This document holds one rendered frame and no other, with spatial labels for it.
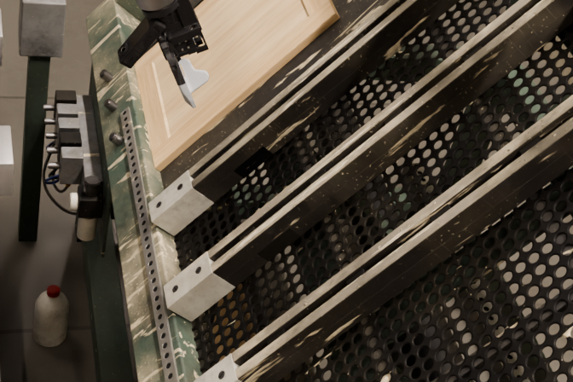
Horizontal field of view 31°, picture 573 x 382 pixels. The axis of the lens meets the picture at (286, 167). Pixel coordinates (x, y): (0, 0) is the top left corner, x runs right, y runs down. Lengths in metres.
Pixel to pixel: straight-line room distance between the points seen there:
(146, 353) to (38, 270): 1.37
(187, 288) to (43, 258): 1.47
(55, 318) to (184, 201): 0.99
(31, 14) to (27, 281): 0.91
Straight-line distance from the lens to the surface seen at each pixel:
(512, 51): 1.90
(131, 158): 2.51
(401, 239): 1.77
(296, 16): 2.42
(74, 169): 2.71
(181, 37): 1.91
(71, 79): 4.31
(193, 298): 2.09
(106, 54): 2.90
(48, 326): 3.17
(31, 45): 3.04
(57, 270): 3.47
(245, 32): 2.52
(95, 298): 3.14
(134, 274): 2.28
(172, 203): 2.26
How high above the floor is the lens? 2.45
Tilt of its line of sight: 37 degrees down
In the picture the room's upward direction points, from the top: 14 degrees clockwise
